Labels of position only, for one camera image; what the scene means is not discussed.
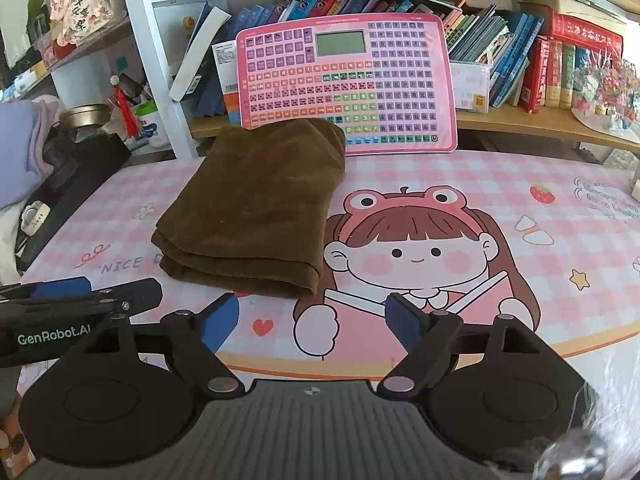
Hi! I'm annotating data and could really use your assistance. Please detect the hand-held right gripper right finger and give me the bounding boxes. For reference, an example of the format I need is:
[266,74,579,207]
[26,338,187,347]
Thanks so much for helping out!
[376,291,556,401]

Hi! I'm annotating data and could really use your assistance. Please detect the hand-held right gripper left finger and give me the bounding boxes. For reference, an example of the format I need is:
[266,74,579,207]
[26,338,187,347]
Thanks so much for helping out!
[75,291,246,401]

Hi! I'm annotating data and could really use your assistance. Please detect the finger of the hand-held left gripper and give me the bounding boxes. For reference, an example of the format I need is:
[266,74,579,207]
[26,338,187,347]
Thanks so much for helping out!
[0,276,93,306]
[0,278,164,317]

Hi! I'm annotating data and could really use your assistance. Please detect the brown velvet garment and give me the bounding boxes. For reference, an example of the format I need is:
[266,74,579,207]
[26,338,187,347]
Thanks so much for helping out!
[151,119,347,300]

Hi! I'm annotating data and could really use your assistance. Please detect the cream garment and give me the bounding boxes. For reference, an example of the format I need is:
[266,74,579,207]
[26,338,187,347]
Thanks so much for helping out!
[0,205,31,286]

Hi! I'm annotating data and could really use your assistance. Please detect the white wristwatch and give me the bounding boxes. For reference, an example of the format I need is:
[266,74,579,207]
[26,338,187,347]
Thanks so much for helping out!
[20,201,52,236]

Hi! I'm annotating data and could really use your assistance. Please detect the pink checked cartoon desk mat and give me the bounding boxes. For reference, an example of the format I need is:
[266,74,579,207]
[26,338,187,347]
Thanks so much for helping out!
[15,149,640,401]

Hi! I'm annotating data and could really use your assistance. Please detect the lavender cloth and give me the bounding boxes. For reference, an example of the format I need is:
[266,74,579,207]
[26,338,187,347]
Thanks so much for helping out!
[0,96,66,209]

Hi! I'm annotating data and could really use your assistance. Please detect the round metal tin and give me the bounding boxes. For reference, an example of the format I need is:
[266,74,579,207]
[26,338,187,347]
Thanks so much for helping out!
[59,104,112,142]

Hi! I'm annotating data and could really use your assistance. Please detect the red tassel ornament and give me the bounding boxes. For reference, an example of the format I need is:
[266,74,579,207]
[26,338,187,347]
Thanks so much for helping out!
[111,75,138,138]

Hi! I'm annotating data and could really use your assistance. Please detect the dark blue folders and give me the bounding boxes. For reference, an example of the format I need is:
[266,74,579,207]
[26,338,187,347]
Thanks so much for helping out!
[195,75,226,118]

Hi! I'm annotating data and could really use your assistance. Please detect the clear plastic bag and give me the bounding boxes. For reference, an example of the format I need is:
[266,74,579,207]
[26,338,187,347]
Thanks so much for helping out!
[542,342,640,480]

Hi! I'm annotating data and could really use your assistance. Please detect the pink learning tablet toy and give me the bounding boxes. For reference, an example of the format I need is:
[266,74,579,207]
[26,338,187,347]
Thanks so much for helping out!
[235,14,458,156]

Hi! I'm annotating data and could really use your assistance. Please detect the wooden bookshelf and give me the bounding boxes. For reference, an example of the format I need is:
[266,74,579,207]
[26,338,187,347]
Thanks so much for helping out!
[145,0,640,153]

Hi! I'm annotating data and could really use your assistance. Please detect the white orange small box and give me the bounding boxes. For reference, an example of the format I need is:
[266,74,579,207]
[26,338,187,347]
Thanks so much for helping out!
[212,40,242,126]

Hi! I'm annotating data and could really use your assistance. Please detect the clear plastic case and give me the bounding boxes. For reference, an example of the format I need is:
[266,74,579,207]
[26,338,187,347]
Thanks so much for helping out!
[450,60,492,112]

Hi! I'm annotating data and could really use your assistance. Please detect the thick white book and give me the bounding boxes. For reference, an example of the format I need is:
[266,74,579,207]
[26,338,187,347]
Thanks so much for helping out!
[169,6,232,102]

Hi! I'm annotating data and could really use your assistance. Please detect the pink paper card ornament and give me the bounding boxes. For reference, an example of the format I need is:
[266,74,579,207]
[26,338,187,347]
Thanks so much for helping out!
[49,0,117,47]

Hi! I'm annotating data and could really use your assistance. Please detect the row of shelf books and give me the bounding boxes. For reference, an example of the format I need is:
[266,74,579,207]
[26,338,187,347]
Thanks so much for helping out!
[235,0,626,113]

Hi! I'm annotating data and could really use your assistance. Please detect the colourful flower ornament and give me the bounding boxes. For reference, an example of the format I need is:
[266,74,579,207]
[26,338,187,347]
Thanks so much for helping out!
[571,50,640,133]

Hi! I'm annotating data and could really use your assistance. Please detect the white shelf post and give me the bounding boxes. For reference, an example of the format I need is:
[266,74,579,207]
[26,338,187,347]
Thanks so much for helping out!
[117,0,201,161]

